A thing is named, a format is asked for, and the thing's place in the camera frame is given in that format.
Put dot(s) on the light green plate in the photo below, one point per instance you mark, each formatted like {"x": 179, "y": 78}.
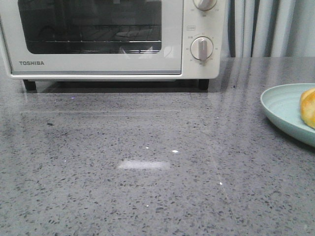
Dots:
{"x": 281, "y": 106}

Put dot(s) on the black left oven foot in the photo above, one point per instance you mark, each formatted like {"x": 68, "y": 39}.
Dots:
{"x": 29, "y": 85}

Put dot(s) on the lower oven timer knob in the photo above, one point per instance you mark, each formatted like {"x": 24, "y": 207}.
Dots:
{"x": 201, "y": 48}

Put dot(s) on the black oven foot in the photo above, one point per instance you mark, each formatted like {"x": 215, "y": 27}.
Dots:
{"x": 29, "y": 85}
{"x": 203, "y": 84}

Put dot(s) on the upper oven knob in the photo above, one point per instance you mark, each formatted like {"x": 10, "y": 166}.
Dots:
{"x": 204, "y": 5}

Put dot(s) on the black right oven foot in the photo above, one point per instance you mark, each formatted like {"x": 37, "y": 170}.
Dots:
{"x": 203, "y": 84}

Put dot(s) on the golden croissant bread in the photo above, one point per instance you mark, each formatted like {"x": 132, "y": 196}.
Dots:
{"x": 307, "y": 107}

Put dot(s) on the glass oven door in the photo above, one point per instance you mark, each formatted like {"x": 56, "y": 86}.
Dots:
{"x": 22, "y": 18}

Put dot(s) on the grey curtain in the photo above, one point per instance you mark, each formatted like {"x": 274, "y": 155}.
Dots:
{"x": 269, "y": 28}

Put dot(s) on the metal wire oven rack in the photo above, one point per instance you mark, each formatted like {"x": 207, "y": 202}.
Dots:
{"x": 99, "y": 39}

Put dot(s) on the white Toshiba toaster oven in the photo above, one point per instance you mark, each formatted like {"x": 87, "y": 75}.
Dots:
{"x": 196, "y": 23}

